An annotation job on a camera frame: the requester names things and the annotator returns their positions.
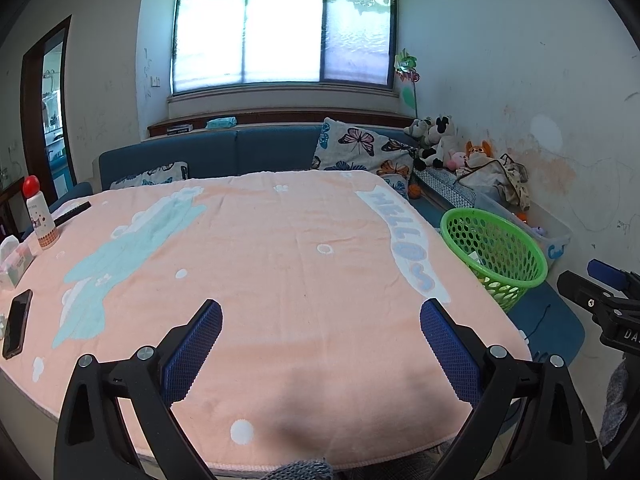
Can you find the black white cow plush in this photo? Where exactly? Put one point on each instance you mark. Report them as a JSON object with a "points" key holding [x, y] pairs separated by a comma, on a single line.
{"points": [[440, 140]]}

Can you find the white pillow with blue butterflies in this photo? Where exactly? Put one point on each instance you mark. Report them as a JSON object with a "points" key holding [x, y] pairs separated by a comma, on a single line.
{"points": [[150, 175]]}

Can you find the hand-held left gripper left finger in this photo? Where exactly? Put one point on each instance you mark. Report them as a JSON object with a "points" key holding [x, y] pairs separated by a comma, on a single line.
{"points": [[192, 355]]}

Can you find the orange fox plush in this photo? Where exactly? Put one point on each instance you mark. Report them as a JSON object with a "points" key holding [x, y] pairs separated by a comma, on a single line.
{"points": [[479, 151]]}

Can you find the small orange ball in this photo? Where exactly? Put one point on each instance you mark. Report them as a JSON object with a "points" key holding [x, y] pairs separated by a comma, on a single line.
{"points": [[414, 191]]}

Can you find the black smartphone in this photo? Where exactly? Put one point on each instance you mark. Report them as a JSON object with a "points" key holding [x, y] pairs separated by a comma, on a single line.
{"points": [[16, 324]]}

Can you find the pink white tissue box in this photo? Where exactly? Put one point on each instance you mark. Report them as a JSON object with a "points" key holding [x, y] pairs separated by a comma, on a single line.
{"points": [[15, 262]]}

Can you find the green plastic basket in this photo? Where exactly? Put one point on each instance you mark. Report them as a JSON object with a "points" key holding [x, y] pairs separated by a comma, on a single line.
{"points": [[515, 255]]}

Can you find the black remote control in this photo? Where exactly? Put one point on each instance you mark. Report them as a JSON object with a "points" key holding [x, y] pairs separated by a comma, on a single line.
{"points": [[72, 213]]}

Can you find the dark framed doorway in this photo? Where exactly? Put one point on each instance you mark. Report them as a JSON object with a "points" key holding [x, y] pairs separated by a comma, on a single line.
{"points": [[50, 110]]}

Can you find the dark wooden furniture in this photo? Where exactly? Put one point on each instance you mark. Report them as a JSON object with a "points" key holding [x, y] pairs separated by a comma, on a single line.
{"points": [[10, 215]]}

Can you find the dark book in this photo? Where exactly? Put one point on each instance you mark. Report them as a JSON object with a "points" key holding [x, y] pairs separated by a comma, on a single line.
{"points": [[180, 128]]}

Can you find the clear plastic storage box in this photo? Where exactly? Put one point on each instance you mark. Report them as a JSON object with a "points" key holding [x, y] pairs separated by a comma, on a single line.
{"points": [[552, 240]]}

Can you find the pile of colourful toys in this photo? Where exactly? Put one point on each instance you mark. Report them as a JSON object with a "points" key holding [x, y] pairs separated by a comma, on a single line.
{"points": [[532, 225]]}

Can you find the small white crumpled object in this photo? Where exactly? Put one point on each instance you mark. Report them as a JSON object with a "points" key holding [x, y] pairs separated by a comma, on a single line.
{"points": [[2, 326]]}

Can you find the white bottle with red cap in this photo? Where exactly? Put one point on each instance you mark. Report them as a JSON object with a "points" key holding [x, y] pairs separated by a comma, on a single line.
{"points": [[41, 215]]}

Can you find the blue white patterned mat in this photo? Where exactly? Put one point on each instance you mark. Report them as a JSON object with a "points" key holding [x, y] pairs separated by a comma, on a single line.
{"points": [[442, 185]]}

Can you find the heap of beige cloth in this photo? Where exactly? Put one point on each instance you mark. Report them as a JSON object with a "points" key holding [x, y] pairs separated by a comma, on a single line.
{"points": [[492, 180]]}

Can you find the person's grey knit sweater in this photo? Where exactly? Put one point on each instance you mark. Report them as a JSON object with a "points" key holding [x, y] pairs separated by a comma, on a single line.
{"points": [[300, 471]]}

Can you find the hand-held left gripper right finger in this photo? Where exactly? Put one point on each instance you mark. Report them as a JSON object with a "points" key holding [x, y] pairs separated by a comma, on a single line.
{"points": [[450, 355]]}

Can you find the light blue tissue pack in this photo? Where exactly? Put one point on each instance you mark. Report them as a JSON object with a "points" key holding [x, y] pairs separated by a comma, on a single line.
{"points": [[221, 122]]}

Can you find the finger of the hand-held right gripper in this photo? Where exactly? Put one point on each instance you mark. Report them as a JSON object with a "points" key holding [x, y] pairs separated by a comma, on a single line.
{"points": [[582, 292], [612, 276]]}

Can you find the large butterfly print pillow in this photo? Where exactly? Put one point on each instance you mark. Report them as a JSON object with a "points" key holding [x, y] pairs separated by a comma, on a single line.
{"points": [[360, 142]]}

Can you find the person's right forearm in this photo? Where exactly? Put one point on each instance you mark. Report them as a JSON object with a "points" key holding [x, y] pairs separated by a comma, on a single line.
{"points": [[615, 405]]}

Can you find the window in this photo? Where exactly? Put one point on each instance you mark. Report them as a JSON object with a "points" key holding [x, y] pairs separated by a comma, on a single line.
{"points": [[280, 25]]}

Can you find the colourful pinwheel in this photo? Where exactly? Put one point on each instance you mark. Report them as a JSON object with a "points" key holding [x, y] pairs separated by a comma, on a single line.
{"points": [[406, 72]]}

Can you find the grey plush toy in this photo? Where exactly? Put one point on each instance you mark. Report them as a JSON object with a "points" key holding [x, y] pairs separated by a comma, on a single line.
{"points": [[419, 130]]}

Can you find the pink plush toy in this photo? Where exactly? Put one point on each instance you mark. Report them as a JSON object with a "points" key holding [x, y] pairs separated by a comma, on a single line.
{"points": [[456, 160]]}

